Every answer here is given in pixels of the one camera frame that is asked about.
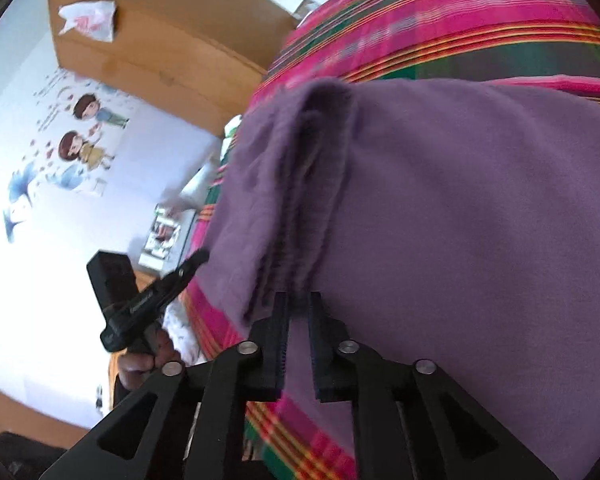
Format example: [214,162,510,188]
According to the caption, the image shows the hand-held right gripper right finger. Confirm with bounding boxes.
[307,291,558,480]

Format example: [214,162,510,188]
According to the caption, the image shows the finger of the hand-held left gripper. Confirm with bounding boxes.
[167,249,211,287]

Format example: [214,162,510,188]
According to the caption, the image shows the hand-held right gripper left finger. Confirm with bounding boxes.
[37,291,291,480]

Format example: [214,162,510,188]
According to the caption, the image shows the purple pants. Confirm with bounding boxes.
[212,77,600,480]

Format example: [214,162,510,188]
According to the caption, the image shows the person's left hand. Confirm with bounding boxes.
[117,329,182,392]

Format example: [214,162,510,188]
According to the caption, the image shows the white floral bed sheet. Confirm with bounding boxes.
[161,300,207,367]

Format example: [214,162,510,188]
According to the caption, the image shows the green tissue pack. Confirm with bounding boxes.
[222,114,244,162]

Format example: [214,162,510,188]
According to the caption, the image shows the wooden wardrobe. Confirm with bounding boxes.
[47,0,302,139]

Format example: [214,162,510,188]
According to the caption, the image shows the white plastic bag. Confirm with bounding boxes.
[57,0,117,42]

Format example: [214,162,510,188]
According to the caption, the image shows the pink green plaid blanket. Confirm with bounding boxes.
[182,0,600,480]

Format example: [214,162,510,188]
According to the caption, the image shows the cartoon wall sticker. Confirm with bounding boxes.
[2,72,132,244]

